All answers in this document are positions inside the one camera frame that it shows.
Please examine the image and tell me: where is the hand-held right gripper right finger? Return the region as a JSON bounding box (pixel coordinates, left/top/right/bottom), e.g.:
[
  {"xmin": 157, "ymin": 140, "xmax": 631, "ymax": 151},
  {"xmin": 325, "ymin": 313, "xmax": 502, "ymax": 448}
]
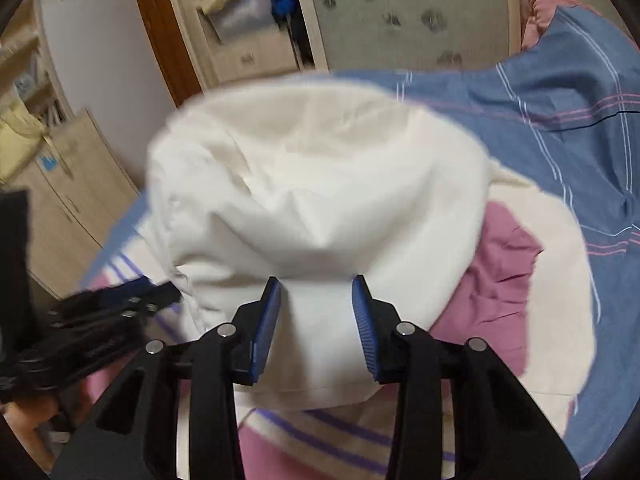
[{"xmin": 351, "ymin": 276, "xmax": 581, "ymax": 480}]

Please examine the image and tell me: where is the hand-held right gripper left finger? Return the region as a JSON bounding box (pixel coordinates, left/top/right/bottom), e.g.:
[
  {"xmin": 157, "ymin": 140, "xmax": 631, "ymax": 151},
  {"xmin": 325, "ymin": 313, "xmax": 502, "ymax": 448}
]
[{"xmin": 50, "ymin": 276, "xmax": 284, "ymax": 480}]

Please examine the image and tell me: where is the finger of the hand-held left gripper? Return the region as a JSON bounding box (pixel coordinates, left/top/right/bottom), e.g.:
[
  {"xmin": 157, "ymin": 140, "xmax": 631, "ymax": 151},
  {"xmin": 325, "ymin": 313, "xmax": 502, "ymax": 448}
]
[
  {"xmin": 27, "ymin": 309, "xmax": 151, "ymax": 366},
  {"xmin": 47, "ymin": 277, "xmax": 183, "ymax": 328}
]

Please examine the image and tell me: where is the white garment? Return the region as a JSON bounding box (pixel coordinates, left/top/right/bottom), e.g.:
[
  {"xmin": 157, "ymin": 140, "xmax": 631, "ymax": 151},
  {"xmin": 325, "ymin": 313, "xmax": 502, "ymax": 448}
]
[{"xmin": 142, "ymin": 77, "xmax": 493, "ymax": 411}]

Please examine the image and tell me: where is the person's left forearm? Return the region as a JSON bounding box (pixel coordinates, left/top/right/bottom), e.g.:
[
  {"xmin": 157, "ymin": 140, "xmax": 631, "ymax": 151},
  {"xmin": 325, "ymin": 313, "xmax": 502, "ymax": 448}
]
[{"xmin": 0, "ymin": 394, "xmax": 63, "ymax": 461}]

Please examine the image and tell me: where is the light wooden cabinet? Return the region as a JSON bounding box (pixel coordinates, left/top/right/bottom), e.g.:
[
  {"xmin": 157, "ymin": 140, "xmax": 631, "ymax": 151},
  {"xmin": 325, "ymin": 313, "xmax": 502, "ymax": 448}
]
[{"xmin": 9, "ymin": 107, "xmax": 142, "ymax": 302}]

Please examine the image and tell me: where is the yellow cloth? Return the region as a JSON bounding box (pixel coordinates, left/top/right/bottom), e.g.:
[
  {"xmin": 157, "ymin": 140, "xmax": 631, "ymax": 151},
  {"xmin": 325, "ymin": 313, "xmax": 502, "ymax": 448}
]
[{"xmin": 0, "ymin": 97, "xmax": 52, "ymax": 182}]

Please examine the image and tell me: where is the purple garment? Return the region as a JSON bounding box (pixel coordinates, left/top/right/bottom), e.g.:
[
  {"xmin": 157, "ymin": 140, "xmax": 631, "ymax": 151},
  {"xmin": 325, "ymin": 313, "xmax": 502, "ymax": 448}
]
[{"xmin": 430, "ymin": 200, "xmax": 544, "ymax": 377}]

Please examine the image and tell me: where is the clear plastic storage box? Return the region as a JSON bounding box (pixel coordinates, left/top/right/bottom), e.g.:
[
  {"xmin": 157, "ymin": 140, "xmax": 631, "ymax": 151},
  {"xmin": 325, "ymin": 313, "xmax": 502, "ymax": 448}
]
[{"xmin": 209, "ymin": 0, "xmax": 275, "ymax": 42}]

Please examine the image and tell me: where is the cream wardrobe with printed door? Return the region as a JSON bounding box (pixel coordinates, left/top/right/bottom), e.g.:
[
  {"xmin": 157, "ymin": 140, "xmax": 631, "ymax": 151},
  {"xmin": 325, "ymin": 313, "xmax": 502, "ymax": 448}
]
[{"xmin": 165, "ymin": 0, "xmax": 557, "ymax": 92}]

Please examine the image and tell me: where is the blue striped bed sheet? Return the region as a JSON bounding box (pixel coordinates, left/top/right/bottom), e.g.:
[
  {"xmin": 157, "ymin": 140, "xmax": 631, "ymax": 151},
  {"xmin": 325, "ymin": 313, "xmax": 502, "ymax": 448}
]
[{"xmin": 82, "ymin": 4, "xmax": 640, "ymax": 467}]

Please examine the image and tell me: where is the pink pillow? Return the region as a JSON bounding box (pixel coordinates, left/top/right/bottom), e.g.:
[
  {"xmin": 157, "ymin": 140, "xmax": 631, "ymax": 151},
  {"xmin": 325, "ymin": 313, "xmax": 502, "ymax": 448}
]
[{"xmin": 520, "ymin": 0, "xmax": 583, "ymax": 52}]

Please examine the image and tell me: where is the white wall shelf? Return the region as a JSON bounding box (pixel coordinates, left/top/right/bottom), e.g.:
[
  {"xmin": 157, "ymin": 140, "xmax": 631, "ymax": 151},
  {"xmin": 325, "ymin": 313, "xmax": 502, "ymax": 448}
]
[{"xmin": 0, "ymin": 0, "xmax": 77, "ymax": 128}]

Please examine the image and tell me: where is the brown wooden door frame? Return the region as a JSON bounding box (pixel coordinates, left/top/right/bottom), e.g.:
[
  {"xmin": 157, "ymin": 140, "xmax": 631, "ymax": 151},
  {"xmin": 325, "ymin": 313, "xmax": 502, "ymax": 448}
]
[{"xmin": 127, "ymin": 0, "xmax": 202, "ymax": 108}]

